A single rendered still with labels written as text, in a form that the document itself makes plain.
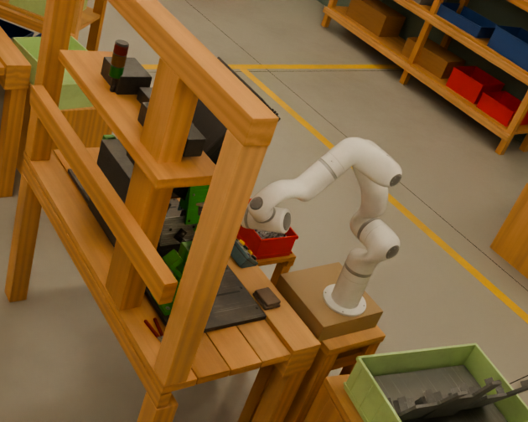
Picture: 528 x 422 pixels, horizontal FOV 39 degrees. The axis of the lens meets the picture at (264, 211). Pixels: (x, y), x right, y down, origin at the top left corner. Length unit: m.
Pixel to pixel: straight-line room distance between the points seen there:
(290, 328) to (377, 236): 0.50
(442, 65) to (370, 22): 1.16
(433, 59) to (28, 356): 5.88
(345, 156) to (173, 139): 0.57
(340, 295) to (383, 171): 0.71
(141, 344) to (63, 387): 1.06
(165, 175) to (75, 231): 0.86
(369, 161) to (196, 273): 0.72
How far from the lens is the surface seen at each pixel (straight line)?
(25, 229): 3.80
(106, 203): 2.71
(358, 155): 2.52
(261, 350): 2.87
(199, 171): 2.47
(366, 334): 3.21
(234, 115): 2.06
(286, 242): 3.46
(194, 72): 2.23
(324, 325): 3.01
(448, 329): 5.01
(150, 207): 2.55
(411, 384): 3.10
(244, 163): 2.07
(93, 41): 5.87
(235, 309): 2.97
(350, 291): 3.06
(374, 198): 2.74
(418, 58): 8.57
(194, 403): 3.81
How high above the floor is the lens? 2.78
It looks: 32 degrees down
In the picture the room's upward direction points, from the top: 20 degrees clockwise
